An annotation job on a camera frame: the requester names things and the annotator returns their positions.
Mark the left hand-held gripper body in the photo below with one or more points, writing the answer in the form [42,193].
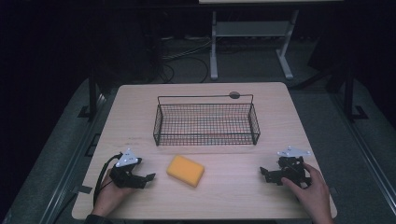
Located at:
[126,159]

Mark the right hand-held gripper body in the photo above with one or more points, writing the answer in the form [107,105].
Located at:
[293,168]

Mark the person's left hand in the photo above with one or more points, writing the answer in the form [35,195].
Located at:
[109,194]

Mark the person's right hand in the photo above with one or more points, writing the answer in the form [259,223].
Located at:
[314,194]

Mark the yellow sponge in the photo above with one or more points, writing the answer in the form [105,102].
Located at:
[185,170]

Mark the black metal stand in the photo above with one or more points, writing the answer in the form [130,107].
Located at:
[92,93]
[349,93]

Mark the dark round table grommet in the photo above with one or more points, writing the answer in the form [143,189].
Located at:
[234,95]

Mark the white desk with metal frame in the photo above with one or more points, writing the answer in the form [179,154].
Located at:
[250,28]

